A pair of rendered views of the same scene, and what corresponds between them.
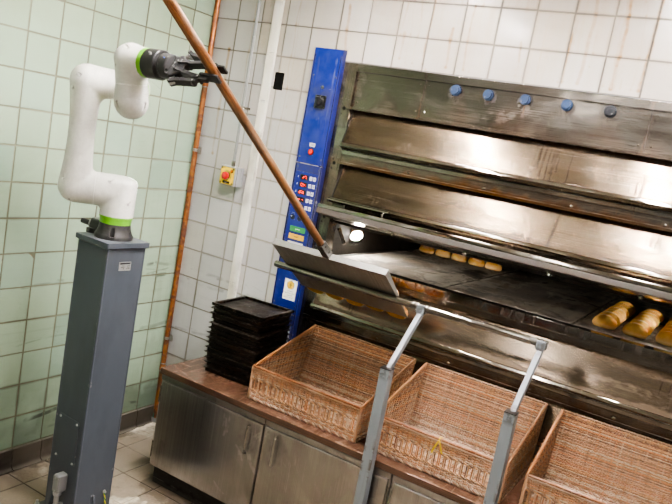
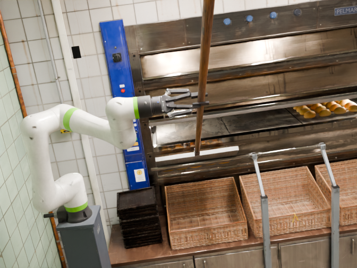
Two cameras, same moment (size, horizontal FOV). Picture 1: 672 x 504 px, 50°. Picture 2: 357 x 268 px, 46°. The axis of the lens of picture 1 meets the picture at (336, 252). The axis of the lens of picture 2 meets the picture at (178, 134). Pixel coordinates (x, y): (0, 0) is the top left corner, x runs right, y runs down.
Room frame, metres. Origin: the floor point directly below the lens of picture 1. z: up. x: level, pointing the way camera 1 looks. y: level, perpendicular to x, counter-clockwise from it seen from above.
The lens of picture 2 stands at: (0.73, 1.41, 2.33)
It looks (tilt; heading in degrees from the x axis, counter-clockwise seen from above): 20 degrees down; 329
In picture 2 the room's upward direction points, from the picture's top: 7 degrees counter-clockwise
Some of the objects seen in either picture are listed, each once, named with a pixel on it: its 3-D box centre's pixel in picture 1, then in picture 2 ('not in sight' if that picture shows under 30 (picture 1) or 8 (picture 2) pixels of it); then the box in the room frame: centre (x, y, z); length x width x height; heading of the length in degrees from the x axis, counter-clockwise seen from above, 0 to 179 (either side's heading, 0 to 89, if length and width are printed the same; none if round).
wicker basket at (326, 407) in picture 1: (333, 377); (204, 211); (3.03, -0.09, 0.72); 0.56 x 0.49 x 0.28; 60
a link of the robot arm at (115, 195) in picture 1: (115, 198); (71, 192); (2.80, 0.90, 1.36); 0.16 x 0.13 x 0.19; 107
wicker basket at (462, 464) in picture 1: (458, 425); (282, 200); (2.74, -0.61, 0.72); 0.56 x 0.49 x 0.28; 61
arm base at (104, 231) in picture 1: (105, 227); (67, 212); (2.84, 0.93, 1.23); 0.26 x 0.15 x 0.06; 57
